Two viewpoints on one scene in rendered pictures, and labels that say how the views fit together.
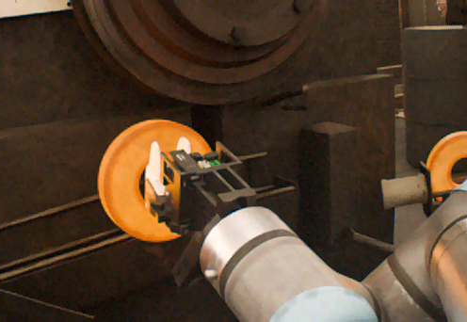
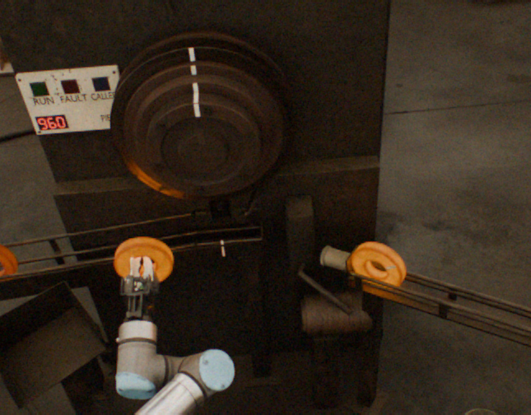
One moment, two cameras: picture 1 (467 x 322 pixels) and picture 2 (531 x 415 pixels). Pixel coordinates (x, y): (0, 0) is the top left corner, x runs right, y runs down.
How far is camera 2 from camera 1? 1.30 m
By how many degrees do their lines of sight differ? 37
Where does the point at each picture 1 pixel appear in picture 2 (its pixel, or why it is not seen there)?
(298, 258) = (134, 355)
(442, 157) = (360, 255)
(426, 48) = not seen: outside the picture
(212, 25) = (183, 187)
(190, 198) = (128, 299)
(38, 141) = (113, 194)
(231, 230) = (124, 329)
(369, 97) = (351, 179)
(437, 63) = not seen: outside the picture
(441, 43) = not seen: outside the picture
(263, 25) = (216, 185)
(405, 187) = (334, 260)
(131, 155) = (125, 255)
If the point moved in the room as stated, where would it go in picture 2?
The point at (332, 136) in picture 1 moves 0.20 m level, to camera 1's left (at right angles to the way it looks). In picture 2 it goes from (290, 218) to (225, 206)
